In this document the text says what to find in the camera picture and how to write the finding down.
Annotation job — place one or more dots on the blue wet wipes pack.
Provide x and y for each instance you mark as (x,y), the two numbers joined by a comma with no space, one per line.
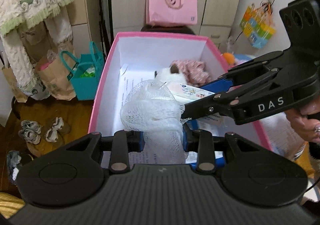
(184,94)

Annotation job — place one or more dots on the striped slippers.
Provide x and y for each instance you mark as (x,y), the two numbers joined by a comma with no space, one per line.
(54,130)

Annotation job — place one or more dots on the orange soft ball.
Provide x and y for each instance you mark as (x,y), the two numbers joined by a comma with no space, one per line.
(230,58)

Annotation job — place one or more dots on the pink paper tote bag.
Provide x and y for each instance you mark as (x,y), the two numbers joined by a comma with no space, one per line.
(171,13)

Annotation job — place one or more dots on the right hand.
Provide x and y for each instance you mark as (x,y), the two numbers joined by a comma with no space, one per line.
(307,129)

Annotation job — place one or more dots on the brown paper bag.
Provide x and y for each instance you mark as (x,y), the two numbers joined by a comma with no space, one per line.
(54,75)

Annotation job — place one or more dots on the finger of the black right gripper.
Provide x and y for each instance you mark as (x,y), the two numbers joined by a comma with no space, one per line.
(243,73)
(230,103)

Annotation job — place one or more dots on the printed paper sheet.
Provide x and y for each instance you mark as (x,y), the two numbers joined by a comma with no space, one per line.
(129,78)

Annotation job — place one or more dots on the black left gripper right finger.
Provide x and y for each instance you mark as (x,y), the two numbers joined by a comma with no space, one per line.
(246,171)

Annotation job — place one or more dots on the teal tote bag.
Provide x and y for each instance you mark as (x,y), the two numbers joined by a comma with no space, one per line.
(84,72)

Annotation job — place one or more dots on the colorful hanging bag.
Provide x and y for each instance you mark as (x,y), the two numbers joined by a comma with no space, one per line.
(257,24)

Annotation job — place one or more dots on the white mesh bath pouf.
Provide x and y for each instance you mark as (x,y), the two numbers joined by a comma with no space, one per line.
(151,108)

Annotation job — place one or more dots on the pink storage box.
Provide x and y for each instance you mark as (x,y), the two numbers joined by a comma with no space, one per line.
(149,52)

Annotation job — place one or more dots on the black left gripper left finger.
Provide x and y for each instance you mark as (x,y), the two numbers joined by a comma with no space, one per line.
(77,171)

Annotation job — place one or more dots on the black suitcase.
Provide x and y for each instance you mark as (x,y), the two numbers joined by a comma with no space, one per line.
(161,29)

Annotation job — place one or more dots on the cream knitted cardigan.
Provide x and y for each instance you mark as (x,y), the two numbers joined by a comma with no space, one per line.
(26,14)

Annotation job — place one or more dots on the white brown plush toy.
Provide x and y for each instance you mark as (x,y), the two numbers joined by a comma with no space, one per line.
(170,74)

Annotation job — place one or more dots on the pink floral cloth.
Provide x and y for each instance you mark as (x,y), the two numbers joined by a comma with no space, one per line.
(193,71)

